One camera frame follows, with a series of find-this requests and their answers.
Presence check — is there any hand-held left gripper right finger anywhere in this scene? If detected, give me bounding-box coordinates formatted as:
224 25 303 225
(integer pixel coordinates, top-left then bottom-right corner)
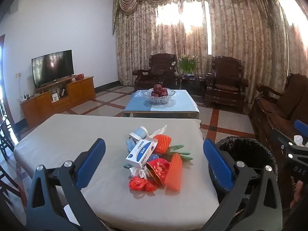
200 140 283 231

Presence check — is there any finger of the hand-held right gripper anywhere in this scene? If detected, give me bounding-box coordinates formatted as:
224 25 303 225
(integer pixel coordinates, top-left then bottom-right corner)
293 119 308 136
271 128 308 161

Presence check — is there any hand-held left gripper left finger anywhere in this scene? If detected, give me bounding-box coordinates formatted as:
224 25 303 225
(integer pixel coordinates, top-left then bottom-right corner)
26 138 106 231

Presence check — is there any black bagged trash bin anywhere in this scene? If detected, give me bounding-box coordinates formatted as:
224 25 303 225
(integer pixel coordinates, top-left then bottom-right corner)
208 136 278 207

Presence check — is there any blue plastic shoe cover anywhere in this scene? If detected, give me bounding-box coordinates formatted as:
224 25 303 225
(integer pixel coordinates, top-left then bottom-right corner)
125 137 139 155

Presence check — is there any long orange foam fruit net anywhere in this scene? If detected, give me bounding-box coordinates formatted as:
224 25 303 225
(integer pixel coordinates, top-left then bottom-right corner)
165 152 183 191

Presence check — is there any white and blue carton box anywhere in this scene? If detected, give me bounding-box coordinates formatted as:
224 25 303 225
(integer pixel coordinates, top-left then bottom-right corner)
125 138 159 167

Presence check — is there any red wrapper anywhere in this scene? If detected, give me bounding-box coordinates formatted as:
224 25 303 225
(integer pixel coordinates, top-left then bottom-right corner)
128 176 158 192

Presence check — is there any short orange foam fruit net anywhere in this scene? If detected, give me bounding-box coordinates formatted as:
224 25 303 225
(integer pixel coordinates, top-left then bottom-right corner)
153 135 172 154

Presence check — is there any red and gold paper cup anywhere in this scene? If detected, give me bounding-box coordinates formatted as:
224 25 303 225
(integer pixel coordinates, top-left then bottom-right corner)
146 159 170 186

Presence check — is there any person's right hand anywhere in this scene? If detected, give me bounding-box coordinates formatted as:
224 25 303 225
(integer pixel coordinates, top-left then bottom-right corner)
291 181 308 210

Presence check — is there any grey covered table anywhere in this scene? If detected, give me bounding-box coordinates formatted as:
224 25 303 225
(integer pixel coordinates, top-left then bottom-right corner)
13 114 220 224

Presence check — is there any dark wooden sofa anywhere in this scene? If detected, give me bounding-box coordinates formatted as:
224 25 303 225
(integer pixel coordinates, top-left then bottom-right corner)
250 73 308 147

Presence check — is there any green rubber glove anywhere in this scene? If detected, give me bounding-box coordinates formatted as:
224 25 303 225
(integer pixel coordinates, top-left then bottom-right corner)
168 144 194 162

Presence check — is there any white crumpled tissue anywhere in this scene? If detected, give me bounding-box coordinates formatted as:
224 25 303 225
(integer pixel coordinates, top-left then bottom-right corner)
130 166 148 180

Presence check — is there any light blue face mask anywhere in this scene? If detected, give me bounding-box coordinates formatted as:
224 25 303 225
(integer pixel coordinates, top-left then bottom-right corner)
129 126 148 141

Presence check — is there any white flat tissue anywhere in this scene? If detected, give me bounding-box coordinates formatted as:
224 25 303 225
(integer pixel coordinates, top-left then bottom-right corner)
147 125 167 137

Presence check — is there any wooden television cabinet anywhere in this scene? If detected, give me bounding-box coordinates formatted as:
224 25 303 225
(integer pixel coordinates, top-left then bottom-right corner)
20 76 97 128

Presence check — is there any coffee table with blue cover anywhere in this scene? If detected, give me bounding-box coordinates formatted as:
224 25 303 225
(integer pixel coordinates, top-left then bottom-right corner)
122 89 200 119

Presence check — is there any dark wooden side table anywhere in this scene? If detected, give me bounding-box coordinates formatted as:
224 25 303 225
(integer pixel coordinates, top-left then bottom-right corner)
177 74 206 97

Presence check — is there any glass fruit bowl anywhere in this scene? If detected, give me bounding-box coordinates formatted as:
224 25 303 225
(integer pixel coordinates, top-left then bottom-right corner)
142 89 176 105

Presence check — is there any dark wooden armchair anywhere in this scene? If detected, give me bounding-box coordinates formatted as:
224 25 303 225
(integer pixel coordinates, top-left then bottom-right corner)
132 53 177 93
203 56 249 113

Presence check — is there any dark wooden dining chair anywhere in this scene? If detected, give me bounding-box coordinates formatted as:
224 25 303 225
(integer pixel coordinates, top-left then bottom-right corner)
0 100 16 156
0 164 23 204

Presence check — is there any flat screen television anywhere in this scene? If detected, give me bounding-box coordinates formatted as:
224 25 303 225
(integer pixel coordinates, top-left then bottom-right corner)
31 49 74 88

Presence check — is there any potted green plant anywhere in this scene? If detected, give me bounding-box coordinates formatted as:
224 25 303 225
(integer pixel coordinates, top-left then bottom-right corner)
171 54 200 77

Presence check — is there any floral beige curtain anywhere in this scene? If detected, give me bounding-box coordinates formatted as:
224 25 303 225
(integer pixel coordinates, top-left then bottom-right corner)
113 0 308 94

